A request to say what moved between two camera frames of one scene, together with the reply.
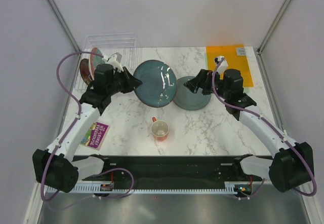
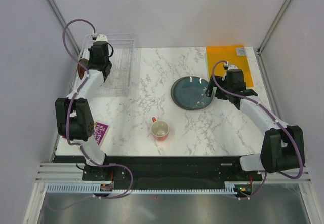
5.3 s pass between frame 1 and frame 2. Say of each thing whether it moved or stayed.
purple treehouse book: stayed
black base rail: stayed
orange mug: stayed
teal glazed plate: moved
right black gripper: moved
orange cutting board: stayed
